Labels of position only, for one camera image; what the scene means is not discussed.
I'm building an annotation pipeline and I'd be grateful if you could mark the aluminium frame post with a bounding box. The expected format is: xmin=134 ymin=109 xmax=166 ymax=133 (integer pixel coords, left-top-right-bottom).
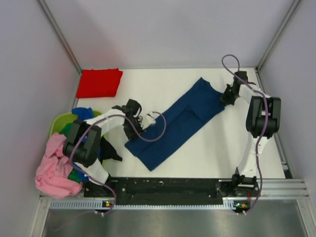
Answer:
xmin=255 ymin=0 xmax=303 ymax=73
xmin=36 ymin=0 xmax=82 ymax=74

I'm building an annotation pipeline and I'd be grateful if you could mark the bright blue t shirt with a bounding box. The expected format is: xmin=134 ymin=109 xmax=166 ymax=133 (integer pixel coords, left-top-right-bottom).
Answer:
xmin=68 ymin=107 xmax=102 ymax=183

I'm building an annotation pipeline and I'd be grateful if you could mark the left aluminium frame post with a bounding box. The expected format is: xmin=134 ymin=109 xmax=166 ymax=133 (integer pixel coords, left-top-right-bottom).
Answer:
xmin=36 ymin=0 xmax=82 ymax=74

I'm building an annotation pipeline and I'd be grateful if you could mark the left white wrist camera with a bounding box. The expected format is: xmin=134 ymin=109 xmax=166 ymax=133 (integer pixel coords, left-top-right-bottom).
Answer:
xmin=142 ymin=111 xmax=156 ymax=128

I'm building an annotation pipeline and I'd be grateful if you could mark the navy blue t shirt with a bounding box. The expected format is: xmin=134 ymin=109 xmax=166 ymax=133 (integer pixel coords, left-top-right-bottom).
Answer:
xmin=125 ymin=78 xmax=225 ymax=171

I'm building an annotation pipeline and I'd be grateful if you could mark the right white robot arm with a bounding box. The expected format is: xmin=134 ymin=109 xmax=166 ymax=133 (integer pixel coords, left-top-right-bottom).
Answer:
xmin=220 ymin=71 xmax=281 ymax=196

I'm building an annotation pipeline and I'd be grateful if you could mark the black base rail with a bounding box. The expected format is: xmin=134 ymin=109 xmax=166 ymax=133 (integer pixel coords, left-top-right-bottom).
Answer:
xmin=83 ymin=177 xmax=259 ymax=205

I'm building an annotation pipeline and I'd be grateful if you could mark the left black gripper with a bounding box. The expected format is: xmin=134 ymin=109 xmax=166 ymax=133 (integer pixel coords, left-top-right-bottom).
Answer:
xmin=123 ymin=117 xmax=147 ymax=141

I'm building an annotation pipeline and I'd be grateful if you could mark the pink t shirt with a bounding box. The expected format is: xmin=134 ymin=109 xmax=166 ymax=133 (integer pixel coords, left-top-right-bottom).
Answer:
xmin=35 ymin=133 xmax=82 ymax=199

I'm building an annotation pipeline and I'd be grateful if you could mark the green t shirt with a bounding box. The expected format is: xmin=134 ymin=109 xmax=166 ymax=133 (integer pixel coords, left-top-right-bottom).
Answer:
xmin=59 ymin=123 xmax=81 ymax=183

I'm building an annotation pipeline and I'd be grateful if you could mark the green plastic basket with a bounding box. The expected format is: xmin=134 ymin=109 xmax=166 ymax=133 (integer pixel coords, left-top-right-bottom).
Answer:
xmin=50 ymin=110 xmax=107 ymax=166

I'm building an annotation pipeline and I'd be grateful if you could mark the grey slotted cable duct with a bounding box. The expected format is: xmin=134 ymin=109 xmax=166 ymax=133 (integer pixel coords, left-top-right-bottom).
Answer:
xmin=49 ymin=199 xmax=236 ymax=210

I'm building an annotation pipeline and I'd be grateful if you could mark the black t shirt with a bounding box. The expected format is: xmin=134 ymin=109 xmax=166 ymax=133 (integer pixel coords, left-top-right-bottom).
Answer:
xmin=99 ymin=137 xmax=122 ymax=162

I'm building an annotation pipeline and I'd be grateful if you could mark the right aluminium frame post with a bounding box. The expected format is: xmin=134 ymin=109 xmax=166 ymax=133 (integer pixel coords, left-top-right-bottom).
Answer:
xmin=255 ymin=0 xmax=303 ymax=73

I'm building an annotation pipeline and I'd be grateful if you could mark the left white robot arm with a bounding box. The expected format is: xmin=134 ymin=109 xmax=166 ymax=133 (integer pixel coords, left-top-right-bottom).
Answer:
xmin=63 ymin=99 xmax=145 ymax=196

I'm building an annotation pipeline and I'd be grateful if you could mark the folded red t shirt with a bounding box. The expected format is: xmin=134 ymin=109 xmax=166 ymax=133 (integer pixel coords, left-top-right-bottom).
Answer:
xmin=76 ymin=68 xmax=123 ymax=99

